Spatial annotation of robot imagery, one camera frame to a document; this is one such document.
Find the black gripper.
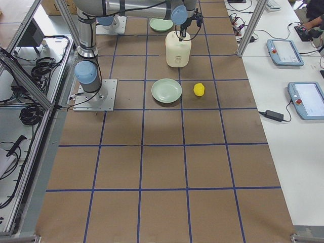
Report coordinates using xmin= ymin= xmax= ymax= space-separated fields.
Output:
xmin=179 ymin=24 xmax=187 ymax=41

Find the cream rice cooker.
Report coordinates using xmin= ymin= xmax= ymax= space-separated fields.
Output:
xmin=165 ymin=31 xmax=191 ymax=67

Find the person's hand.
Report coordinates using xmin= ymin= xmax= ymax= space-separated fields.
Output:
xmin=303 ymin=21 xmax=313 ymax=30

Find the far green plate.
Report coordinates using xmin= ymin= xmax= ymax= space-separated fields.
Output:
xmin=149 ymin=18 xmax=174 ymax=32

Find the green plate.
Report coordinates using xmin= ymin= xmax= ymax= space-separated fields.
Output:
xmin=149 ymin=18 xmax=174 ymax=32
xmin=151 ymin=78 xmax=182 ymax=103

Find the near green plate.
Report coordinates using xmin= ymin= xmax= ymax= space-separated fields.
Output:
xmin=151 ymin=78 xmax=182 ymax=103

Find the yellow plastic toy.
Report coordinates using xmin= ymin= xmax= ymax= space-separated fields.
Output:
xmin=193 ymin=83 xmax=205 ymax=97

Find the upper teach pendant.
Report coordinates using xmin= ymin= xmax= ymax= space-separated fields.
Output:
xmin=266 ymin=39 xmax=304 ymax=67

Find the teach pendant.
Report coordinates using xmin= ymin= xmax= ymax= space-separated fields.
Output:
xmin=288 ymin=82 xmax=323 ymax=120
xmin=266 ymin=39 xmax=304 ymax=67

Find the black power adapter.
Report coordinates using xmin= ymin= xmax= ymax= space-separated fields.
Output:
xmin=264 ymin=110 xmax=284 ymax=122

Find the black controller box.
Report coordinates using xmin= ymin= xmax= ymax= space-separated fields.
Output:
xmin=294 ymin=25 xmax=321 ymax=42

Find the cardboard box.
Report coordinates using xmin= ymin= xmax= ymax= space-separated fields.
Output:
xmin=41 ymin=0 xmax=77 ymax=16

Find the lower teach pendant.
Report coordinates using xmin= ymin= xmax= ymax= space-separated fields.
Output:
xmin=288 ymin=82 xmax=323 ymax=120

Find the black monitor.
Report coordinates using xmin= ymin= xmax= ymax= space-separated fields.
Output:
xmin=18 ymin=18 xmax=45 ymax=54

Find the aluminium frame post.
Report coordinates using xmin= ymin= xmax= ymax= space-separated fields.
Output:
xmin=237 ymin=0 xmax=267 ymax=57

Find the coiled black cable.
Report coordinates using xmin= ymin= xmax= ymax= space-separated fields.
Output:
xmin=19 ymin=104 xmax=44 ymax=127

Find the aluminium frame rail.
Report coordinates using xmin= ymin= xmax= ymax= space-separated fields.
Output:
xmin=1 ymin=48 xmax=53 ymax=110

